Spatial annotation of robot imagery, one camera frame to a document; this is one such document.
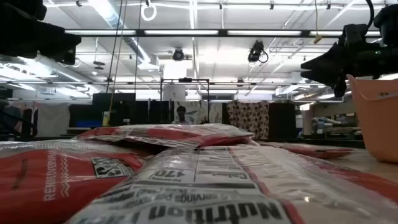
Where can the red packet with nutrition label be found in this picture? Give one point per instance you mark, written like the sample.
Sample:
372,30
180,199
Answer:
217,186

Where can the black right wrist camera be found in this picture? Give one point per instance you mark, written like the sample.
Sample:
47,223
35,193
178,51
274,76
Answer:
354,34

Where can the orange plastic basket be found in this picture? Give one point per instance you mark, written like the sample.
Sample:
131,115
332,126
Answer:
377,124

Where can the black box with blue strip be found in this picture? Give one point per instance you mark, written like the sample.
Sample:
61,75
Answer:
84,112

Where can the red popcorn bag clear wrap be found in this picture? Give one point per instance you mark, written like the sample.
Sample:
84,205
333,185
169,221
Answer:
174,133
314,151

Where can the black curved stand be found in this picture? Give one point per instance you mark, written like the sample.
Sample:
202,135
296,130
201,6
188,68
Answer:
29,124

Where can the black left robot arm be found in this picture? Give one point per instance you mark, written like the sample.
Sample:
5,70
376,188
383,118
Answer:
18,9

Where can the person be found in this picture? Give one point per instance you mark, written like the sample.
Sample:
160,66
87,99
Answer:
181,113

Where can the circle print cloth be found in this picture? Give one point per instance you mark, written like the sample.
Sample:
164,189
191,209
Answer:
248,119

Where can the yellow pole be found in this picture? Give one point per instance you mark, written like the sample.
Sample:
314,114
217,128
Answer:
106,119

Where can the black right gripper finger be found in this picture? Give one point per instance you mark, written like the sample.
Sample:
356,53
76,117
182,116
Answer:
332,79
326,60

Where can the black metal frame stand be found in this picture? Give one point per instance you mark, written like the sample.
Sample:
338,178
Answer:
185,80

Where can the cluttered background workbench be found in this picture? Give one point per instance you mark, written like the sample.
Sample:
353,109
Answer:
339,129

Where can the black overhead light bar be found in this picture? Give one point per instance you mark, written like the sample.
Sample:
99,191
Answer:
223,32

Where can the black partition panel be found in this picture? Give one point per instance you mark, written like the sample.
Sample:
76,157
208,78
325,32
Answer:
152,112

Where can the black cabinet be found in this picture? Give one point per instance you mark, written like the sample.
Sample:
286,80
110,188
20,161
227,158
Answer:
282,119

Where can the yellow hanging hook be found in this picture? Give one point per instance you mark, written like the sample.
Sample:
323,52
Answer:
317,39

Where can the white hanging cloth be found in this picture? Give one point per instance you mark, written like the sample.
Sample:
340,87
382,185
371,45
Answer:
53,119

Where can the leaf print cloth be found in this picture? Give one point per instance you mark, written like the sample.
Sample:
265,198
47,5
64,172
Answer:
214,112

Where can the silver ceiling air duct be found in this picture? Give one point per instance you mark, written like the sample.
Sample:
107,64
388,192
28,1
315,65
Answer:
133,43

